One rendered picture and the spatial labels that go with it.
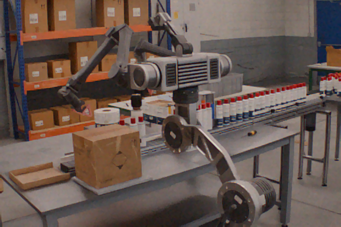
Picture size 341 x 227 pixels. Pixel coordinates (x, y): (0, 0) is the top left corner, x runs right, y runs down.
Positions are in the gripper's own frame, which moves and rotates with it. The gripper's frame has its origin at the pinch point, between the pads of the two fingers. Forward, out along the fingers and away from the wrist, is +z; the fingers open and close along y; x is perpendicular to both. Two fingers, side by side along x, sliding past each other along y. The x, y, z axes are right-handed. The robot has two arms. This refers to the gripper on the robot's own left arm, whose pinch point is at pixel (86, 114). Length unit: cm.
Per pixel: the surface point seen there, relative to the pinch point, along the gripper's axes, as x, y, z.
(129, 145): 4.6, -36.8, 12.7
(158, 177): 6, -40, 40
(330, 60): -452, 171, 403
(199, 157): -26, -30, 67
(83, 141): 19.0, -26.6, -5.2
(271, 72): -539, 428, 544
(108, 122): -24, 53, 47
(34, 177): 49.0, 9.0, 3.7
